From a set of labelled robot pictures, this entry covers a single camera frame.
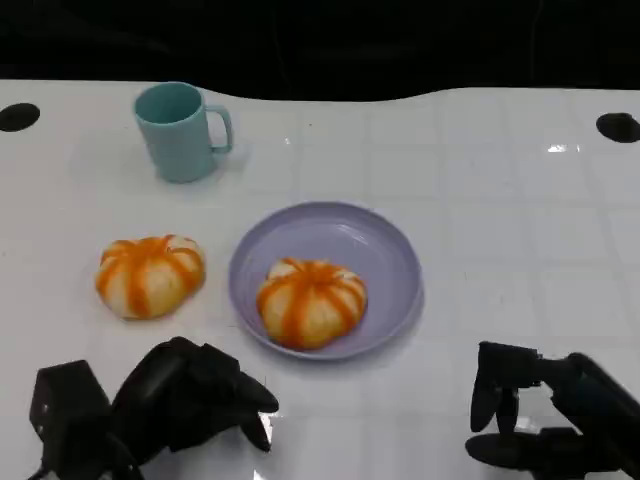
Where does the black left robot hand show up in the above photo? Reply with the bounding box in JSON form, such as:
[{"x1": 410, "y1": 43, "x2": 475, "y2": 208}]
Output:
[{"x1": 111, "y1": 335, "x2": 280, "y2": 464}]

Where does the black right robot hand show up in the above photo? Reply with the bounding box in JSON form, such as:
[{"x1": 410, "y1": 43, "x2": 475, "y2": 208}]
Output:
[{"x1": 464, "y1": 340, "x2": 640, "y2": 480}]

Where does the orange and white bread roll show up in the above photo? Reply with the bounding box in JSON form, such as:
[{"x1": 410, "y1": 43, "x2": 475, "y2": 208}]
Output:
[
  {"x1": 94, "y1": 233, "x2": 207, "y2": 322},
  {"x1": 255, "y1": 256, "x2": 369, "y2": 351}
]

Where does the lilac plate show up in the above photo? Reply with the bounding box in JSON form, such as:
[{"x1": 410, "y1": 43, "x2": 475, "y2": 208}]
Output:
[{"x1": 228, "y1": 200, "x2": 426, "y2": 362}]

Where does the pale green mug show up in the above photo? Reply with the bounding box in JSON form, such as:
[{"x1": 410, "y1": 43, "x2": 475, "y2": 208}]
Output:
[{"x1": 132, "y1": 81, "x2": 235, "y2": 184}]

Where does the black table grommet hole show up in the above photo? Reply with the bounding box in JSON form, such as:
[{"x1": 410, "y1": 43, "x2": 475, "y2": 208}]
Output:
[
  {"x1": 0, "y1": 102, "x2": 41, "y2": 134},
  {"x1": 595, "y1": 112, "x2": 640, "y2": 145}
]

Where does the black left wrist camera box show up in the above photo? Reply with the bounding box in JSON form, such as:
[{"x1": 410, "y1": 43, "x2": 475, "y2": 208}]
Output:
[{"x1": 29, "y1": 359, "x2": 114, "y2": 459}]

